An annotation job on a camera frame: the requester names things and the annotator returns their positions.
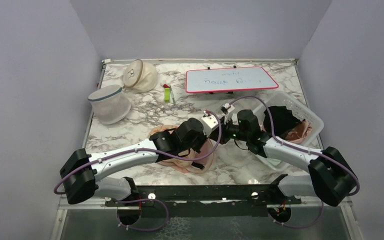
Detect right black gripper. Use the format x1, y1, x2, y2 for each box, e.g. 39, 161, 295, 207
210, 115, 250, 145

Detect floral mesh laundry bag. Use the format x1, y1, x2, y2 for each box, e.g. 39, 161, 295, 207
148, 124, 217, 175

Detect mauve bra black straps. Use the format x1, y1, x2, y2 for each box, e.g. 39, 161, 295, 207
165, 145, 209, 171

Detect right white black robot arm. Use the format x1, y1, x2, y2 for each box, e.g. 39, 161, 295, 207
221, 106, 361, 207

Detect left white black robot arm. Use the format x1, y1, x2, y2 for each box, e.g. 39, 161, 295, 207
54, 115, 223, 205

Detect light green bra pads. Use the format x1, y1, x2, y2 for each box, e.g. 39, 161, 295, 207
265, 158, 284, 169

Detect pink bra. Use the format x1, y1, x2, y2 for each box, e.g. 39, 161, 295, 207
283, 119, 313, 144

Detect white mesh laundry bag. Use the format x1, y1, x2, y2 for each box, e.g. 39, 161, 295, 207
87, 84, 132, 125

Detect red framed whiteboard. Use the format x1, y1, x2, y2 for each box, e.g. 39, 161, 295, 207
185, 66, 279, 94

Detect white plastic basket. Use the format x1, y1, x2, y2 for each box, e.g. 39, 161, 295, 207
252, 91, 324, 172

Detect green red marker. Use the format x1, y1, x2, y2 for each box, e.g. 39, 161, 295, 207
163, 84, 176, 104

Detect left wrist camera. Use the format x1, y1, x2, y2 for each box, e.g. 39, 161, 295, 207
199, 116, 219, 138

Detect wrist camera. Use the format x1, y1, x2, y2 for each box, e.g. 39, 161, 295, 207
199, 116, 219, 138
220, 103, 235, 116

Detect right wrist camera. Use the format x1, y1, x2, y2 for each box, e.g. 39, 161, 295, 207
220, 103, 235, 116

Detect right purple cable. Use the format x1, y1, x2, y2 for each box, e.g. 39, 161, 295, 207
226, 96, 361, 230

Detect purple cable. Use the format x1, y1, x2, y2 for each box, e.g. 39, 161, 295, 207
53, 109, 223, 232
226, 96, 361, 230

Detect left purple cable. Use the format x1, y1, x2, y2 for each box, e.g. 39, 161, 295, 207
53, 109, 223, 232

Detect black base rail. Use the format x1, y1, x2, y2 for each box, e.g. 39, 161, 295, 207
105, 184, 302, 218

